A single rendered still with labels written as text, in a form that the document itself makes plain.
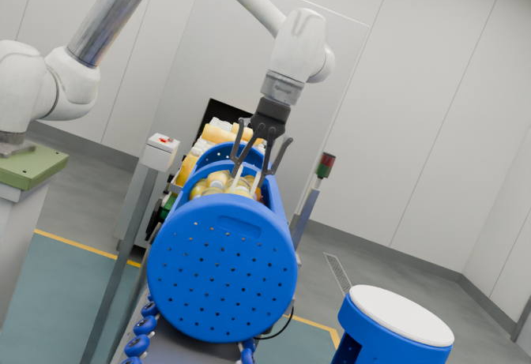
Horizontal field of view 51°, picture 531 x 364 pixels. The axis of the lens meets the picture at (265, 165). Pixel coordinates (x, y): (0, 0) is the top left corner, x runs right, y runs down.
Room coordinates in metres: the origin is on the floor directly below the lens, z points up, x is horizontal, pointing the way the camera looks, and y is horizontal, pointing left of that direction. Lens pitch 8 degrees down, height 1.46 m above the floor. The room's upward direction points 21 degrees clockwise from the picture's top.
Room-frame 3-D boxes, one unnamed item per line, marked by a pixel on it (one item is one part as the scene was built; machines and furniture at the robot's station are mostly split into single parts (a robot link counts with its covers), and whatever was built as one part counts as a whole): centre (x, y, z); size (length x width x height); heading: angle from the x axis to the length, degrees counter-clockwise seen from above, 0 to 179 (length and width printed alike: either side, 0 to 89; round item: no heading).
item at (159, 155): (2.12, 0.39, 1.05); 0.20 x 0.10 x 0.10; 5
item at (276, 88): (1.27, 0.03, 1.45); 0.09 x 0.09 x 0.06
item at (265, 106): (1.27, 0.03, 1.38); 0.08 x 0.07 x 0.09; 96
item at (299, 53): (1.28, 0.02, 1.56); 0.13 x 0.11 x 0.16; 164
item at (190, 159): (2.17, 0.27, 1.00); 0.07 x 0.07 x 0.19
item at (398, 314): (1.37, -0.46, 1.03); 0.28 x 0.28 x 0.01
